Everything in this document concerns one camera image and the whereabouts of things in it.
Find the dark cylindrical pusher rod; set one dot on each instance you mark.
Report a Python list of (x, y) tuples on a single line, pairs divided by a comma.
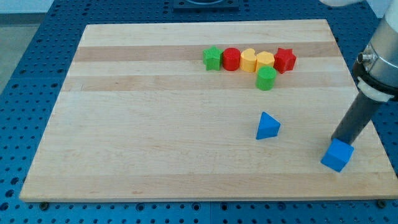
[(356, 118)]

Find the blue triangle block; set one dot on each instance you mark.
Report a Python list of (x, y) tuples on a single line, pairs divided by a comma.
[(268, 127)]

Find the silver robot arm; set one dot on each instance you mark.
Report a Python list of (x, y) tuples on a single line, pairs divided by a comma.
[(375, 70)]

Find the blue cube block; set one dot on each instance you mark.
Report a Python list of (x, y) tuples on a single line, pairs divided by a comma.
[(337, 155)]

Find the red star block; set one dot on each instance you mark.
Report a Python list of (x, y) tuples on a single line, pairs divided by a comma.
[(284, 60)]

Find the green cylinder block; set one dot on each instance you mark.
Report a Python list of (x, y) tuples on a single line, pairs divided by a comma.
[(266, 76)]

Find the yellow hexagon block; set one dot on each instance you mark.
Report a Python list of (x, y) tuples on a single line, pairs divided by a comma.
[(264, 59)]

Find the yellow heart block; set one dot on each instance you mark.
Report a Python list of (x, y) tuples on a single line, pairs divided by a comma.
[(248, 60)]

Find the wooden board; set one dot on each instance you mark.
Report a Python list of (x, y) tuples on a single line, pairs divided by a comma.
[(140, 119)]

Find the red cylinder block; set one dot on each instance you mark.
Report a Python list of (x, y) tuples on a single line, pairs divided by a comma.
[(231, 59)]

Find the green star block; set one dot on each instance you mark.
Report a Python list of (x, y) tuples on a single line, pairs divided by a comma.
[(212, 58)]

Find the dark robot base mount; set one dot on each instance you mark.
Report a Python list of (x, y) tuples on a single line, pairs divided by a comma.
[(184, 5)]

